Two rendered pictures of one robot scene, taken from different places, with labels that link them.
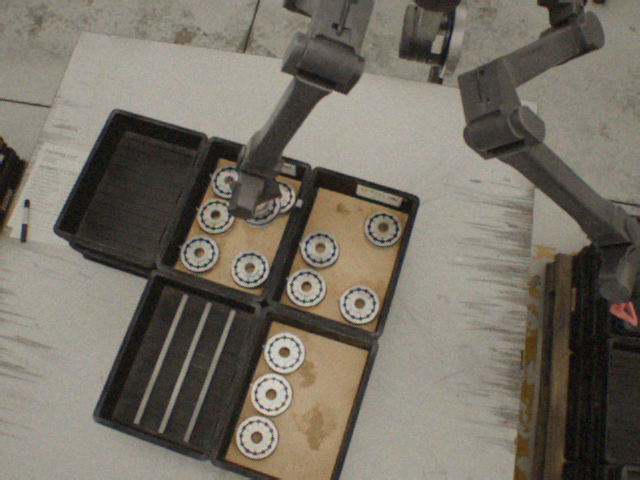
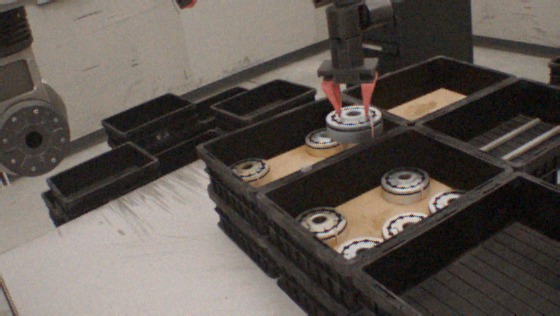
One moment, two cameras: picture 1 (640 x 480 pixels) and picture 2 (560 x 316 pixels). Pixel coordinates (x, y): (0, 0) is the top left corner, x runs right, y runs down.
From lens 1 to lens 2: 1.74 m
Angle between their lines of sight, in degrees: 77
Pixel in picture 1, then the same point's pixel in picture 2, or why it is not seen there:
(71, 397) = not seen: outside the picture
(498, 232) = (157, 197)
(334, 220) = not seen: hidden behind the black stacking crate
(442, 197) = (160, 234)
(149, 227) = (510, 264)
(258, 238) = (375, 212)
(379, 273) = (286, 159)
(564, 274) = not seen: hidden behind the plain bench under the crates
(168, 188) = (457, 298)
